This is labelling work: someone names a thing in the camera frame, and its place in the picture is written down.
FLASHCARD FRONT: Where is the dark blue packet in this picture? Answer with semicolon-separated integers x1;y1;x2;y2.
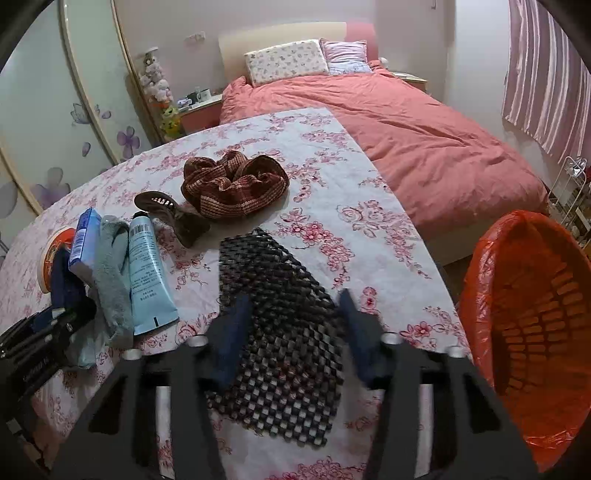
50;247;86;318

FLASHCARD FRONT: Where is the light blue cream tube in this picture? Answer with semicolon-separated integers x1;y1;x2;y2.
128;211;179;336

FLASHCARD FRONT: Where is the black mesh mat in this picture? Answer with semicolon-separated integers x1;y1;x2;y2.
208;228;344;448

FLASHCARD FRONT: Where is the grey green cloth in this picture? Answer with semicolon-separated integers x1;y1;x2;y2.
67;215;134;370

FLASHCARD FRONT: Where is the brown hair clip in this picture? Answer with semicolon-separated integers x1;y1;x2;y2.
134;191;211;248

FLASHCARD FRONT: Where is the blue small carton box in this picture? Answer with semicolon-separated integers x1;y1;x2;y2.
68;208;101;286

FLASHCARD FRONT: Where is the orange round lid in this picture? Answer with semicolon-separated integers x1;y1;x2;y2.
37;227;76;294

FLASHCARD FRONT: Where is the brown plaid scrunchie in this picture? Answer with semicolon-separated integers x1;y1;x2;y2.
181;150;290;221

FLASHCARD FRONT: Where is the orange plastic trash basket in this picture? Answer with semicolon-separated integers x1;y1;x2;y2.
459;210;590;471

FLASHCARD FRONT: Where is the bed with coral duvet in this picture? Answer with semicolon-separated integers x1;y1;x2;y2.
221;66;547;265

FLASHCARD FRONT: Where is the pink bedside table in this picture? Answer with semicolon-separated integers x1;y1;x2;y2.
180;94;223;135

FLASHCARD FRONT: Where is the floral sliding wardrobe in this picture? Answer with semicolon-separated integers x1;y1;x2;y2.
1;1;157;254

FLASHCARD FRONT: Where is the stuffed toy stack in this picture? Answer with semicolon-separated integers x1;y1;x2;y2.
139;47;184;142

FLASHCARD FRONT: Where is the cluttered shelf rack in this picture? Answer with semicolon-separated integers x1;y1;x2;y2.
548;155;590;250

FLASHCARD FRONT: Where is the far bedside table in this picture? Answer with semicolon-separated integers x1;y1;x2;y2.
392;71;428;93

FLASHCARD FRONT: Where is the white floral pillow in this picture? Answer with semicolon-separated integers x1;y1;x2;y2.
243;39;329;87

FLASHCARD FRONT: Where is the cream pink headboard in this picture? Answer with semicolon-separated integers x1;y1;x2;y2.
217;20;381;84

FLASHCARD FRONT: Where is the pink striped pillow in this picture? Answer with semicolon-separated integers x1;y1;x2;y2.
320;39;372;76

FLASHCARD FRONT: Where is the pink striped curtain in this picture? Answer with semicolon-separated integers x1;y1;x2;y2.
503;0;590;161

